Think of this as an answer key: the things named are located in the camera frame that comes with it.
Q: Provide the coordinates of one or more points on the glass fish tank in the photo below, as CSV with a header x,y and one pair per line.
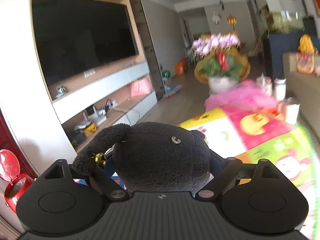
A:
x,y
285,16

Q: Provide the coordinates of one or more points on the large black television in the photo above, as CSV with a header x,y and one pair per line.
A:
x,y
73,36

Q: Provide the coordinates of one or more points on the white cylinder cup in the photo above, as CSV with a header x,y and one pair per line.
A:
x,y
279,89

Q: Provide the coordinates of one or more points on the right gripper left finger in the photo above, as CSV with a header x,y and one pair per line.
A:
x,y
100,177

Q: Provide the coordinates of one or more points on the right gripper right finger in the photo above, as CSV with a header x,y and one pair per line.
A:
x,y
225,172

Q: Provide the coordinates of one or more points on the colourful cartoon play mat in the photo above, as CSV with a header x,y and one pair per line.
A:
x,y
250,135

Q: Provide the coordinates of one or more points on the potted pink flower plant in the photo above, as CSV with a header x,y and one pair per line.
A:
x,y
217,65

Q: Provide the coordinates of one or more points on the pink gift bag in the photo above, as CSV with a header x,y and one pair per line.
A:
x,y
141,87

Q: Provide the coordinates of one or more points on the red lidded container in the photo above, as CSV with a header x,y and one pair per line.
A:
x,y
18,182

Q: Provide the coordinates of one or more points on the black plush toy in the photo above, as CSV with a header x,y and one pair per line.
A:
x,y
151,156

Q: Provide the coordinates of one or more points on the beige sofa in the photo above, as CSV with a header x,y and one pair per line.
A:
x,y
305,88

